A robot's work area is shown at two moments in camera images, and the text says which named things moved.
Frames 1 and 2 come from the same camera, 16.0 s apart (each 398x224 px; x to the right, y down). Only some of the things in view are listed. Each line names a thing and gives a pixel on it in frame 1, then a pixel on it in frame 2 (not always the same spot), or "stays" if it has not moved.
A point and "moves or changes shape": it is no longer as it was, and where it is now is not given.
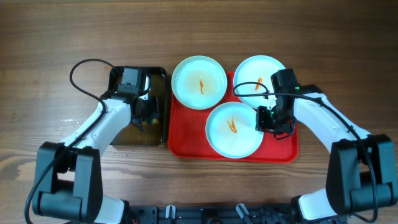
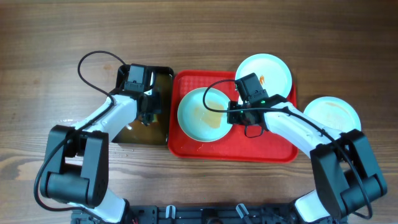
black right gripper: x=262 y=125 → x=232 y=117
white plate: x=199 y=82 → x=198 y=123
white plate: x=252 y=81 stays
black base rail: x=237 y=214 stays
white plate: x=231 y=130 moves or changes shape
